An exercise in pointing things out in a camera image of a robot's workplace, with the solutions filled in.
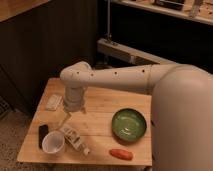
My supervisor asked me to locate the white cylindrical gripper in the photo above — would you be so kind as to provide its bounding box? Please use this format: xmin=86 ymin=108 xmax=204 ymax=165
xmin=59 ymin=88 xmax=86 ymax=127

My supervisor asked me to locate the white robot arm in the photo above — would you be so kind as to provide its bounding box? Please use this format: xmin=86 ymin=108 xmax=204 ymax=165
xmin=60 ymin=62 xmax=213 ymax=171

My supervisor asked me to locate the white ceramic cup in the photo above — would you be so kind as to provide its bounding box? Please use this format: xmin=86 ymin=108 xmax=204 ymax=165
xmin=42 ymin=131 xmax=65 ymax=155

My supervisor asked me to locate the black phone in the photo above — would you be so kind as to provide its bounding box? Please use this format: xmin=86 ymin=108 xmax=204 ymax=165
xmin=38 ymin=124 xmax=49 ymax=148

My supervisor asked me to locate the wooden table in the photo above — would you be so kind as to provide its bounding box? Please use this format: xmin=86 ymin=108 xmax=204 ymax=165
xmin=17 ymin=78 xmax=152 ymax=166

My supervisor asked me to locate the green bowl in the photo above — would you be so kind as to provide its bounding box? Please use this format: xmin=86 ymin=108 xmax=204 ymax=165
xmin=111 ymin=108 xmax=147 ymax=143

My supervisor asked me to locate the orange carrot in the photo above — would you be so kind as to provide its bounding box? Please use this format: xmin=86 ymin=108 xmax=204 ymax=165
xmin=109 ymin=149 xmax=133 ymax=160

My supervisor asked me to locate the metal shelf frame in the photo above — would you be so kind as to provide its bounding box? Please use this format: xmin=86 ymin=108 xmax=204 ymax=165
xmin=98 ymin=0 xmax=213 ymax=73

